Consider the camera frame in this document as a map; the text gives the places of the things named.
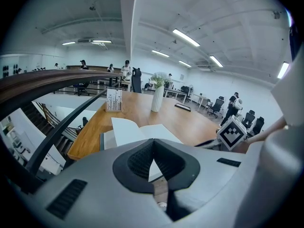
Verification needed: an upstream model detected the white ribbed vase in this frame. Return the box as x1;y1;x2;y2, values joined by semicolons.
151;85;165;113

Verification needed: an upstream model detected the person's right forearm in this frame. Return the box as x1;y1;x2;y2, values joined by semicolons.
234;114;287;154

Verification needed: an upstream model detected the white flower bouquet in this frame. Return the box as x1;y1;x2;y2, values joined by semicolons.
150;71;170;89

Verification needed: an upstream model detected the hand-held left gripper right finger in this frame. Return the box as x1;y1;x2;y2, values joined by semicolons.
153;138;247;228

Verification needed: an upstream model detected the white backpack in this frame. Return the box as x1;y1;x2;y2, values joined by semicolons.
234;96;244;111

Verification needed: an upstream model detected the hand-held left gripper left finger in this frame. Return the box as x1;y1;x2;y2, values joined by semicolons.
33;138;172;228

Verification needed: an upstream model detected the dark wooden staircase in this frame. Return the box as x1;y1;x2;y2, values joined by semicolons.
23;101;79;156

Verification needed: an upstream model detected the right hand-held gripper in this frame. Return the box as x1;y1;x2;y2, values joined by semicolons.
194;114;248;152

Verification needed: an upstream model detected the white book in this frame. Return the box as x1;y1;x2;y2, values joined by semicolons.
99;117;185;182

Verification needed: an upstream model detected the black metal railing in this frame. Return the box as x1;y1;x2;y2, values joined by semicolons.
0;75;125;194

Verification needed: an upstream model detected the brown wooden handrail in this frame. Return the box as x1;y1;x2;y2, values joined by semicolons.
0;69;124;110

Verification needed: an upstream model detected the white desk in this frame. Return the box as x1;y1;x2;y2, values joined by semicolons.
192;94;209;109
163;87;188;104

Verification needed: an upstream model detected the row of black round objects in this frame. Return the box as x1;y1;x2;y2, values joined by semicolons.
1;64;22;77

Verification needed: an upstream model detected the white box of bottles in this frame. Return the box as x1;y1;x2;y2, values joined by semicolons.
105;87;123;113

